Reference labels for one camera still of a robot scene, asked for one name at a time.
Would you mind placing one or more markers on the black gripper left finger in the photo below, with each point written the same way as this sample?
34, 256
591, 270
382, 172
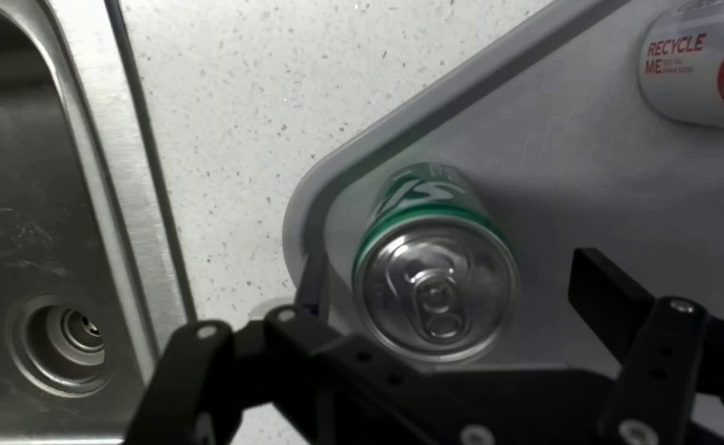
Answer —
329, 387

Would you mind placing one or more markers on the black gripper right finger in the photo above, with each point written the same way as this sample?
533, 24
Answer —
670, 349

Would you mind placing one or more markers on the green soda can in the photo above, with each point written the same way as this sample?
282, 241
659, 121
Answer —
433, 277

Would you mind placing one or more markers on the silver soda can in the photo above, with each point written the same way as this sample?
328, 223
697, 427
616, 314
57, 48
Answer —
682, 63

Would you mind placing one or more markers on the grey plastic tray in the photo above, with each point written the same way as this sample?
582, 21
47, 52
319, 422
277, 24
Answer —
554, 135

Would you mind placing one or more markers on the stainless steel sink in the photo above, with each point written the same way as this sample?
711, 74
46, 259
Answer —
91, 270

